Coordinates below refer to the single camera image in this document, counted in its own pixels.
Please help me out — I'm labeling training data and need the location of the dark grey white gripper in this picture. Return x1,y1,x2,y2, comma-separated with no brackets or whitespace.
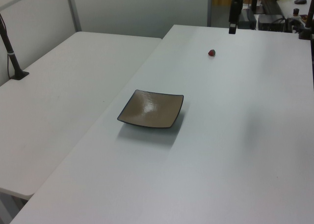
227,0,246,35

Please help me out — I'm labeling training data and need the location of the square brown ceramic plate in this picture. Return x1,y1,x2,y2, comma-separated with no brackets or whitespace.
117,89,185,129

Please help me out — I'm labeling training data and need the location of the wide black electronics box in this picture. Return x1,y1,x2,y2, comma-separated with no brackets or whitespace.
258,14,287,31

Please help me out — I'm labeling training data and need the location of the dark keyboard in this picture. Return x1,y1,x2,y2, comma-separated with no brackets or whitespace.
261,0,285,15

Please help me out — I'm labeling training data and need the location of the black clamp on right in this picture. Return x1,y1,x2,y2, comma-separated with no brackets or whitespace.
298,1,314,40

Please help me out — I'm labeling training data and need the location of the white side table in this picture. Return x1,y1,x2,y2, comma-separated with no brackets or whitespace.
0,31,163,201

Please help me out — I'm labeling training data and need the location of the grey metal partition post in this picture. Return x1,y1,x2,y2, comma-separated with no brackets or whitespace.
207,0,213,27
65,0,82,33

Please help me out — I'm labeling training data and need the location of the black camera stand with flat base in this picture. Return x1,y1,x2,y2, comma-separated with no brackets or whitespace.
0,12,30,81

